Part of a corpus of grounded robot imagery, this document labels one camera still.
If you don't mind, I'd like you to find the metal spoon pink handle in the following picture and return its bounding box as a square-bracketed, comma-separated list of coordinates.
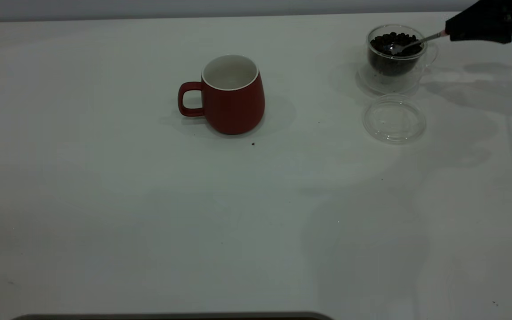
[383, 30, 450, 56]

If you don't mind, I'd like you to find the clear round glass lid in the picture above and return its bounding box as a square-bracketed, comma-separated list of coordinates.
[362, 94, 427, 144]

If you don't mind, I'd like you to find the red ceramic mug white inside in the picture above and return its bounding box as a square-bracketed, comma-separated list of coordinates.
[177, 54, 266, 136]

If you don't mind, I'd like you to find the clear glass saucer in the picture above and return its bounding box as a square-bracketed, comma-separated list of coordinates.
[357, 60, 422, 95]

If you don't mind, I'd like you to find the clear glass cup with handle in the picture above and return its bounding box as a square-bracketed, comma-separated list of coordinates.
[365, 24, 439, 77]

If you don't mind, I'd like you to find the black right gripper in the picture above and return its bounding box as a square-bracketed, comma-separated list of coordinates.
[445, 0, 512, 44]

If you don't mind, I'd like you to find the dark coffee beans pile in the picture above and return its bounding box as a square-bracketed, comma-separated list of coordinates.
[370, 32, 423, 75]

